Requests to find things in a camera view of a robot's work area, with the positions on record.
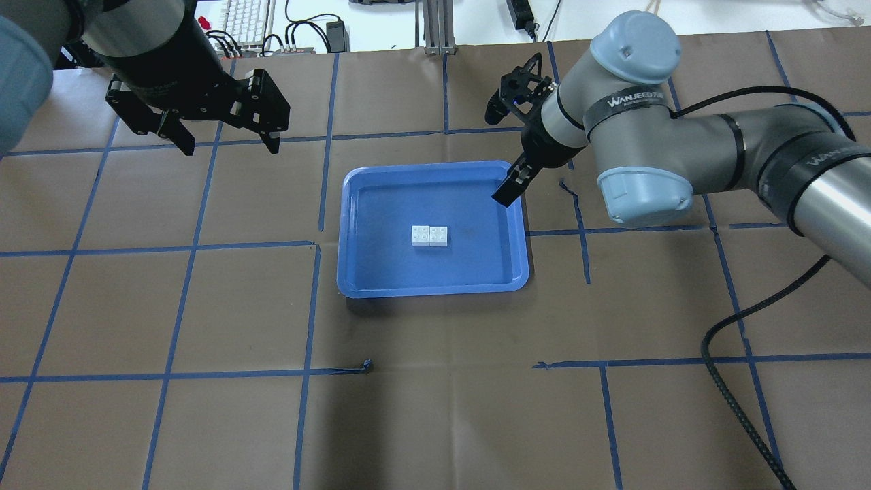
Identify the blue plastic tray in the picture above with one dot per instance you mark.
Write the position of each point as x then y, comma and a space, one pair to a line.
486, 252

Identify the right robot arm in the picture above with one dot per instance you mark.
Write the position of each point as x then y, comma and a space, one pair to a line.
800, 159

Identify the black power adapter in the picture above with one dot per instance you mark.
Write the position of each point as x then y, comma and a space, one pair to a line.
521, 15

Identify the aluminium frame post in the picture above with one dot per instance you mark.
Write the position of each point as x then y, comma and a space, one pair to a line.
438, 28

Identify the white keyboard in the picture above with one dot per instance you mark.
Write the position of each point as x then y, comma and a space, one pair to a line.
246, 23

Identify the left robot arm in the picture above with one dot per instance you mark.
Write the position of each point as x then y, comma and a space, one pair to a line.
34, 32

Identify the white block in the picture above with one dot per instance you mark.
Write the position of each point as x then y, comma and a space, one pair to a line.
420, 235
438, 236

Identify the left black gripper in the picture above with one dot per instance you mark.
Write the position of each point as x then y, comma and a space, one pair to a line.
178, 80

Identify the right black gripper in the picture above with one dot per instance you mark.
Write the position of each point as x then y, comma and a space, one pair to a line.
541, 150

